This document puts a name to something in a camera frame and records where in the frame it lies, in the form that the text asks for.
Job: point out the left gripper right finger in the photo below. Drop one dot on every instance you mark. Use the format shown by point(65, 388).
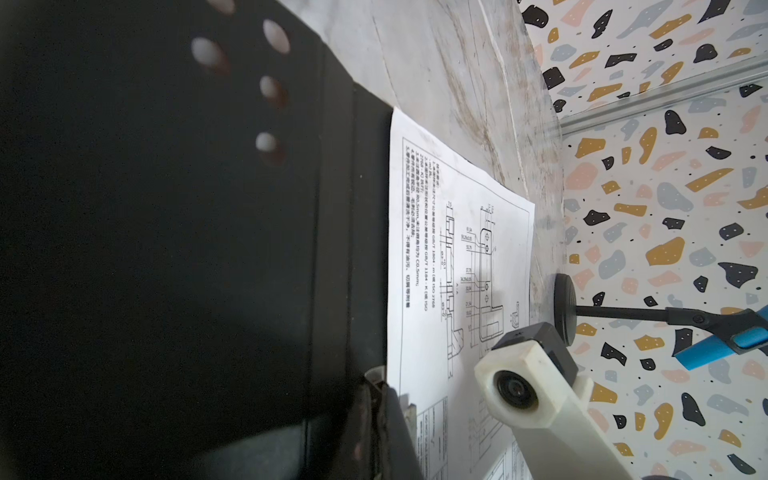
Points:
point(397, 457)

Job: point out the blue toy microphone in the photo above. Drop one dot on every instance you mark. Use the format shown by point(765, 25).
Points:
point(720, 348)

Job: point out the orange folder black inside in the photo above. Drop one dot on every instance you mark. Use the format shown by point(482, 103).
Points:
point(192, 241)

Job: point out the printed paper sheet with diagram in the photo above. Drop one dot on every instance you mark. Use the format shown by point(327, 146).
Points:
point(459, 259)

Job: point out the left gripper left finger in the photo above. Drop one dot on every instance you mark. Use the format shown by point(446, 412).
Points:
point(357, 455)

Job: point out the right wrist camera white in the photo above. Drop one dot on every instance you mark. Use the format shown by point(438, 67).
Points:
point(531, 383)

